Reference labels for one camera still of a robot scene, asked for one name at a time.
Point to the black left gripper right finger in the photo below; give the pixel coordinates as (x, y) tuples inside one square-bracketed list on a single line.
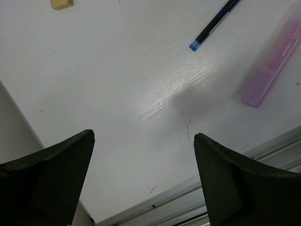
[(240, 191)]

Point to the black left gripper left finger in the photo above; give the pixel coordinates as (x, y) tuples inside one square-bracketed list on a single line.
[(43, 188)]

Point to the purple pink highlighter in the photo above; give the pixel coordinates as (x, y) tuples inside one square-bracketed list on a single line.
[(272, 59)]

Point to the beige eraser block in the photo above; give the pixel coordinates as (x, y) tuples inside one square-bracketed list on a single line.
[(61, 4)]

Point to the blue capped gel pen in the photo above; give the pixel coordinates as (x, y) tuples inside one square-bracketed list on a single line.
[(213, 24)]

